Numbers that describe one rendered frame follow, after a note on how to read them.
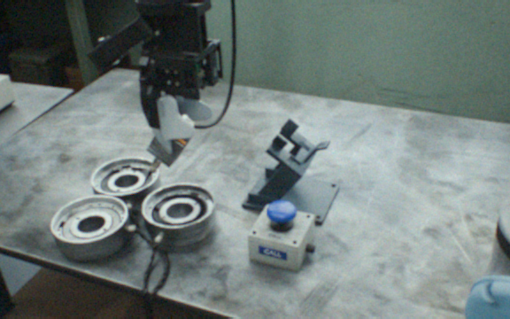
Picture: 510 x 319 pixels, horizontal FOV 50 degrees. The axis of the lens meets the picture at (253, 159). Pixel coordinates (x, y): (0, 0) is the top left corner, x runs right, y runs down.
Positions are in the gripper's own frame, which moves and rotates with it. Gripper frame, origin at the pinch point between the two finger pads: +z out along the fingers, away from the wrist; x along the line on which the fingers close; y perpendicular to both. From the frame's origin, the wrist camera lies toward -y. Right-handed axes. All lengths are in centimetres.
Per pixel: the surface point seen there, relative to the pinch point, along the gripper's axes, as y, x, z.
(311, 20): -28, 159, 37
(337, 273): 25.4, -4.4, 13.2
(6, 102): -73, 37, 23
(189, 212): 1.9, -0.8, 11.9
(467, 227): 40.3, 10.6, 13.3
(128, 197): -6.9, -3.0, 9.6
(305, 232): 20.6, -3.2, 8.7
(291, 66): -37, 159, 59
